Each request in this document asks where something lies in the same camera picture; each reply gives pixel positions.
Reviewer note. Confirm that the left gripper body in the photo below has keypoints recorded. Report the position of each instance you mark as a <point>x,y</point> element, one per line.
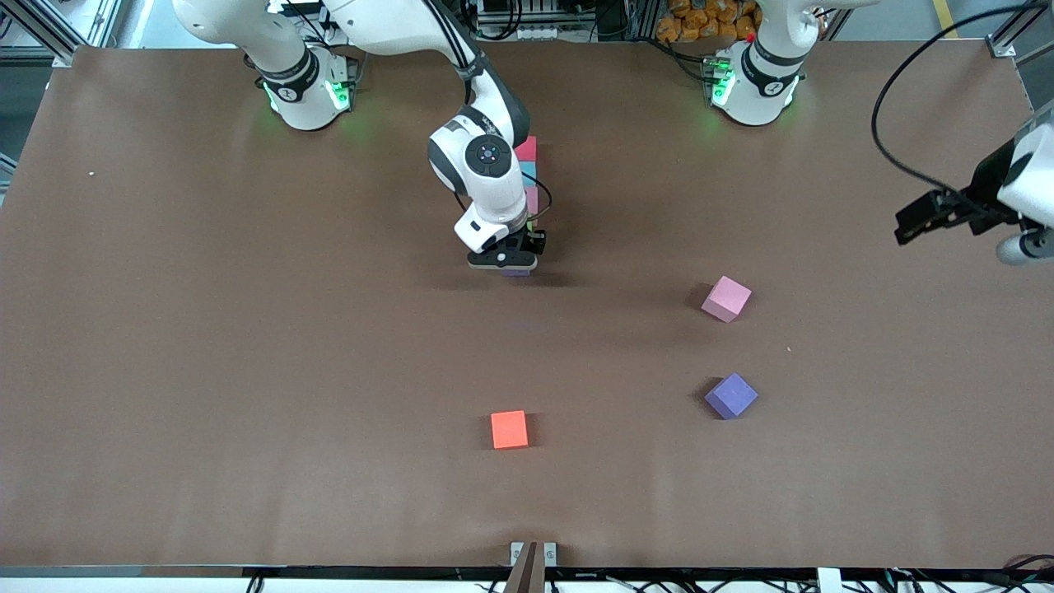
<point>987,183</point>

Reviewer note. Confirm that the purple foam block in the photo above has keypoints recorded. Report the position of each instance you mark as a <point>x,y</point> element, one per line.
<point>517,273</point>
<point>730,395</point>

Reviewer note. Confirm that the pink foam block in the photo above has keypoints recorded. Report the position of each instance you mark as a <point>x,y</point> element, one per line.
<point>726,298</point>
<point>532,200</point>

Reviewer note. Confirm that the blue foam block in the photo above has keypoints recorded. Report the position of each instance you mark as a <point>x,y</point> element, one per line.
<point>529,175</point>

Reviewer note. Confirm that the red foam block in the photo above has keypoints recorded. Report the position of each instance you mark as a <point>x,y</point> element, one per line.
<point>527,150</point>

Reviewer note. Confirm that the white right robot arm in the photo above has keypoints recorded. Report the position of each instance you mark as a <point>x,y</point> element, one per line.
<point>395,25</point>

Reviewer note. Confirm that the orange foam block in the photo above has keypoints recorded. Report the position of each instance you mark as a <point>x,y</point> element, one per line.
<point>509,429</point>

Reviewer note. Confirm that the dark equipment rack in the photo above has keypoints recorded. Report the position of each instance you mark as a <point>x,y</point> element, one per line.
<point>510,12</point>

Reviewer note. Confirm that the orange snack bags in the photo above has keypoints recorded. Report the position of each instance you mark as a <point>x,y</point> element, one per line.
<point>700,21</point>

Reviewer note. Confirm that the brown wooden strip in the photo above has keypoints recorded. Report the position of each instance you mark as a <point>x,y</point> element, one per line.
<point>527,572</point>

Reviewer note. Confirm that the aluminium frame profile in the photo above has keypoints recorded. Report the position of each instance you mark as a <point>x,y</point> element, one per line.
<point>62,49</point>
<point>1021,29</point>

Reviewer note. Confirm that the small metal bracket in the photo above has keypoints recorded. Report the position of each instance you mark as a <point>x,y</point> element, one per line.
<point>515,552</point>

